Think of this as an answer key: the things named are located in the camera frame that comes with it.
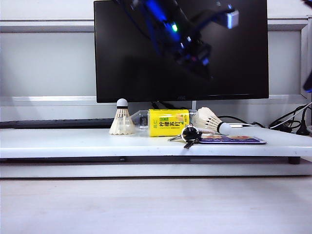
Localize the black computer keyboard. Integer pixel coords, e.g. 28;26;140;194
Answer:
0;118;116;129

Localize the white feather shuttlecock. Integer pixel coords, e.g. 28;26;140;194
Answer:
108;98;136;136
192;107;238;136

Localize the clear bottle with yellow label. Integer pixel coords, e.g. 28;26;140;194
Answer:
130;108;199;138

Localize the purple printed card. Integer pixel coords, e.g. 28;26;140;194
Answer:
198;134;267;145

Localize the black cable tangle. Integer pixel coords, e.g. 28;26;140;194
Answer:
269;102;312;135

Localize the white raised desk board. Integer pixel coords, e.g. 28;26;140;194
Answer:
0;127;312;159

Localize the black AOC computer monitor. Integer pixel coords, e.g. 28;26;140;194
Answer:
94;0;270;104

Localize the bunch of keys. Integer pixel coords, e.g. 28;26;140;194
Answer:
168;124;215;150

